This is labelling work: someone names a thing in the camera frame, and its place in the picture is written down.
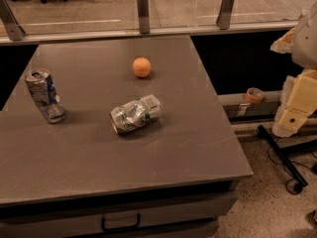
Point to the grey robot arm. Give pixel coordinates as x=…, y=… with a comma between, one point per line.
x=304, y=44

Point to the orange fruit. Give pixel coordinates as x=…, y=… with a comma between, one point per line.
x=141, y=67

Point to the left metal railing bracket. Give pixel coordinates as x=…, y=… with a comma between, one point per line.
x=14, y=31

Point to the black drawer handle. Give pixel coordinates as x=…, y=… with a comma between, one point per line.
x=120, y=226

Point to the orange tape roll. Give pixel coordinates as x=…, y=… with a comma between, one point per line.
x=254, y=95

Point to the crushed silver 7up can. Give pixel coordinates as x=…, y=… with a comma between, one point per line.
x=135, y=114

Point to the black stand leg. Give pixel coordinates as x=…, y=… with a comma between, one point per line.
x=300, y=180

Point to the middle metal railing bracket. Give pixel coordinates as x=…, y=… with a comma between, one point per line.
x=143, y=16

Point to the grey drawer cabinet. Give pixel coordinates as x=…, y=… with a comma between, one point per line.
x=177, y=212

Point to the glass railing panel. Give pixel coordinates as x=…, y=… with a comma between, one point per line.
x=117, y=16

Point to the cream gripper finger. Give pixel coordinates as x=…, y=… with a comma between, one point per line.
x=284, y=44
x=298, y=101

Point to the metal railing bracket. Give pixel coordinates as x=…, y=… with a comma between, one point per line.
x=143, y=16
x=224, y=18
x=14, y=31

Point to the right metal railing bracket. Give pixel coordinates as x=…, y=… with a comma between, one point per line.
x=224, y=18

